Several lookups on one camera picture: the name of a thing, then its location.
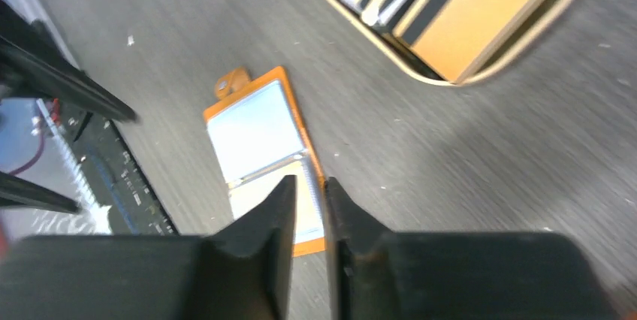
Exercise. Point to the gold credit card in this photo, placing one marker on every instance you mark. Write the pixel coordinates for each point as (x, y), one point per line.
(308, 223)

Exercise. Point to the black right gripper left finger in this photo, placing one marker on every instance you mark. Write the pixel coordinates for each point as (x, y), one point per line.
(241, 272)

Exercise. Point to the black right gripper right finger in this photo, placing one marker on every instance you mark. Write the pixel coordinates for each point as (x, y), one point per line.
(379, 273)

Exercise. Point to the beige oval card tray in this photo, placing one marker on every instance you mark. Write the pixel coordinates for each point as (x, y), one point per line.
(497, 34)

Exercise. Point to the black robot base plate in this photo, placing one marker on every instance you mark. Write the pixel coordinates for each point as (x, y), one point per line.
(112, 185)

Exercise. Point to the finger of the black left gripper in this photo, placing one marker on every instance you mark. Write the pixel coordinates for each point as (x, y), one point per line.
(32, 66)
(16, 192)

